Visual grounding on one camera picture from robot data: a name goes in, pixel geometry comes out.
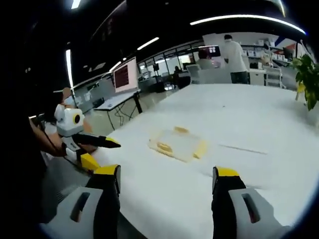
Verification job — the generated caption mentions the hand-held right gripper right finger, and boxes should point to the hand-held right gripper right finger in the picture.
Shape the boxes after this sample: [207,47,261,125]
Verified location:
[211,166,292,239]

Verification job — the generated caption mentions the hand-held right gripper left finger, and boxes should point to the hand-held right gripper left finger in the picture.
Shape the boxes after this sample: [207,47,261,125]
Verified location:
[41,164,122,239]

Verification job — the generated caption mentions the white desk with black legs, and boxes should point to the white desk with black legs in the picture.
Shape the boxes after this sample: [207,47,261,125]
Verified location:
[94,89,143,130]

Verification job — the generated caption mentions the long ceiling light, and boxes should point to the long ceiling light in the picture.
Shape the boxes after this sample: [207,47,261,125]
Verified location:
[65,49,74,88]
[137,37,160,51]
[189,14,307,35]

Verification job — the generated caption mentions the yellow strip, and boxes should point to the yellow strip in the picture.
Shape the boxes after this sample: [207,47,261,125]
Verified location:
[193,140,208,159]

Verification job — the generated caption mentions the computer monitor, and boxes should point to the computer monitor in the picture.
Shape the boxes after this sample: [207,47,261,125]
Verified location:
[113,56,139,94]

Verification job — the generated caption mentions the clear plastic bag, yellow items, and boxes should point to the clear plastic bag, yellow items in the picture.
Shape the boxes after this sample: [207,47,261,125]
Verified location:
[148,127,209,163]

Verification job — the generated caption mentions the white chair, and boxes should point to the white chair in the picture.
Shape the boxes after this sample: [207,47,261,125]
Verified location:
[186,64,208,84]

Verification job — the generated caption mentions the white cabinet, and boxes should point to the white cabinet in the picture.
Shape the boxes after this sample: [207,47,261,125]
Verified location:
[249,68,283,88]

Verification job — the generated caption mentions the green potted plant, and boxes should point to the green potted plant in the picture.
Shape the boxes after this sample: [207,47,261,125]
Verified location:
[291,53,319,112]

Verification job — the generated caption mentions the storage shelf with boxes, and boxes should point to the storage shelf with boxes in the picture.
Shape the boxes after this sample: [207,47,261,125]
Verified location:
[245,37,301,66]

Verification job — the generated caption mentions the wall screen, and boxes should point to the wall screen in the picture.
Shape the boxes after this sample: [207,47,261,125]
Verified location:
[203,45,221,61]

